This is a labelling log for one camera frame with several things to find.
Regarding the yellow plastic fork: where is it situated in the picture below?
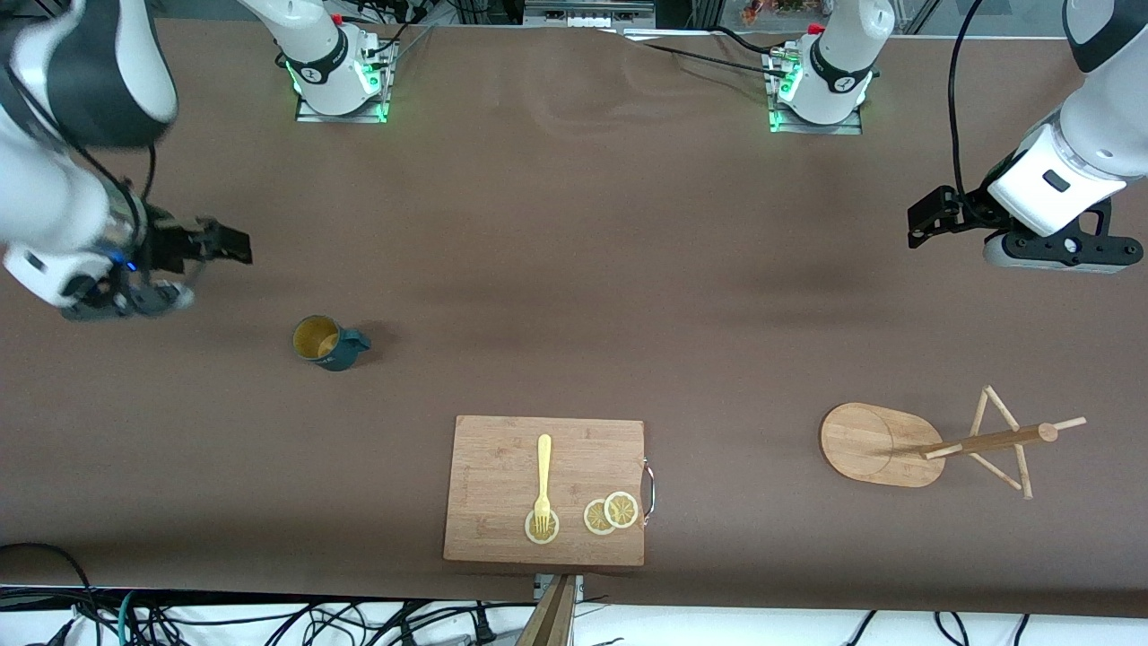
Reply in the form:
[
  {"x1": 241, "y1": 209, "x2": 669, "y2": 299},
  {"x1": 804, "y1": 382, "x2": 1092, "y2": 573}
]
[{"x1": 534, "y1": 434, "x2": 553, "y2": 535}]

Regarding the wooden post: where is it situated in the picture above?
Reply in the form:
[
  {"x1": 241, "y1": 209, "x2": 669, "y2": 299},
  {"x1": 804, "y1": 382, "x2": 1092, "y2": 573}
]
[{"x1": 514, "y1": 574, "x2": 578, "y2": 646}]

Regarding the wooden cutting board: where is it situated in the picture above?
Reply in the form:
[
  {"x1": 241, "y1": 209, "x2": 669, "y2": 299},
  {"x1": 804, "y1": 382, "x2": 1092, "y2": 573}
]
[{"x1": 443, "y1": 415, "x2": 657, "y2": 568}]

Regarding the long black cable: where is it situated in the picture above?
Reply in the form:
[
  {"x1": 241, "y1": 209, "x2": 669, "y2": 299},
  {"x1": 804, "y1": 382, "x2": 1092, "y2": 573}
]
[{"x1": 599, "y1": 25, "x2": 799, "y2": 73}]

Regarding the teal cup yellow inside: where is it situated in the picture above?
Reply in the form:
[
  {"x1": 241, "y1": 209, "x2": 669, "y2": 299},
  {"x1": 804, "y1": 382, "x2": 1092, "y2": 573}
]
[{"x1": 292, "y1": 315, "x2": 372, "y2": 372}]

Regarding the thick black cable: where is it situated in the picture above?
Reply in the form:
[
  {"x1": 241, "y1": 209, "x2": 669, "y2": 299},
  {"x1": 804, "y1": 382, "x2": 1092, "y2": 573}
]
[{"x1": 0, "y1": 543, "x2": 95, "y2": 646}]

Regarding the small metal bracket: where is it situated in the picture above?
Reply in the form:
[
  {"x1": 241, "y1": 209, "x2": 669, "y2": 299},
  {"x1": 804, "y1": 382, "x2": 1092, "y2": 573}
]
[{"x1": 534, "y1": 574, "x2": 586, "y2": 604}]

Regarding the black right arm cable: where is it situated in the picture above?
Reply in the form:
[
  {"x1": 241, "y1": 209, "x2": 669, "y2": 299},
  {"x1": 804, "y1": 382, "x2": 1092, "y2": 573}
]
[{"x1": 0, "y1": 76, "x2": 161, "y2": 234}]

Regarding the colourful background object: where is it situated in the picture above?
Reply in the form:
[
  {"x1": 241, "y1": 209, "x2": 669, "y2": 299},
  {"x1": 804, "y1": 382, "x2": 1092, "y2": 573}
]
[{"x1": 740, "y1": 0, "x2": 808, "y2": 25}]

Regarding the wooden mug rack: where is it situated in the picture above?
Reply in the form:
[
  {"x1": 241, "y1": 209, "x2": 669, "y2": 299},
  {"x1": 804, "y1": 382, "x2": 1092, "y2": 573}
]
[{"x1": 819, "y1": 385, "x2": 1088, "y2": 501}]

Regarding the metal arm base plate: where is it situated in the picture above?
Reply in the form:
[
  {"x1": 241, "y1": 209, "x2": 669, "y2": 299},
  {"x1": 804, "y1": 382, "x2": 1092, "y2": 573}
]
[
  {"x1": 767, "y1": 49, "x2": 866, "y2": 135},
  {"x1": 294, "y1": 40, "x2": 393, "y2": 125}
]

